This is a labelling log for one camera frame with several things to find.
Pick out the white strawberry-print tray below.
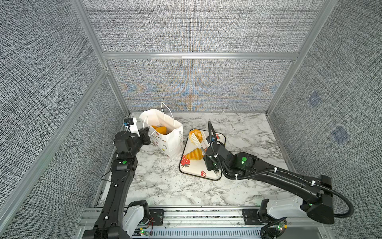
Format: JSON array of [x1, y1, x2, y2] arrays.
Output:
[[179, 129, 222, 181]]

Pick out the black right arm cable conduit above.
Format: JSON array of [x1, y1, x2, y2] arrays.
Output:
[[207, 120, 355, 218]]

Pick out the aluminium cage frame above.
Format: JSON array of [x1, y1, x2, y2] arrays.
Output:
[[0, 0, 339, 228]]

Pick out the striped croissant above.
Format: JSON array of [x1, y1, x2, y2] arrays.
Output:
[[156, 126, 172, 135], [186, 148, 204, 160]]

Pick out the white paper gift bag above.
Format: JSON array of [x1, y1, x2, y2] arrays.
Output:
[[139, 103, 184, 159]]

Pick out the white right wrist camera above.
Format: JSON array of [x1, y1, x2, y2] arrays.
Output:
[[206, 135, 217, 144]]

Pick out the round bun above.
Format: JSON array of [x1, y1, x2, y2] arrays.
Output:
[[189, 129, 203, 143]]

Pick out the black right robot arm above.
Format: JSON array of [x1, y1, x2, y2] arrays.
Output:
[[206, 143, 334, 225]]

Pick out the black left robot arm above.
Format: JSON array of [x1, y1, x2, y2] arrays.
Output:
[[83, 127, 151, 239]]

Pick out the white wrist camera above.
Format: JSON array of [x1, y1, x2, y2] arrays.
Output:
[[123, 117, 140, 136], [206, 135, 217, 144]]

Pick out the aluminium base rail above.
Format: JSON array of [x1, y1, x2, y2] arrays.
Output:
[[74, 206, 336, 239]]

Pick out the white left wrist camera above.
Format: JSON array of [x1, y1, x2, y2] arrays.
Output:
[[123, 117, 140, 136]]

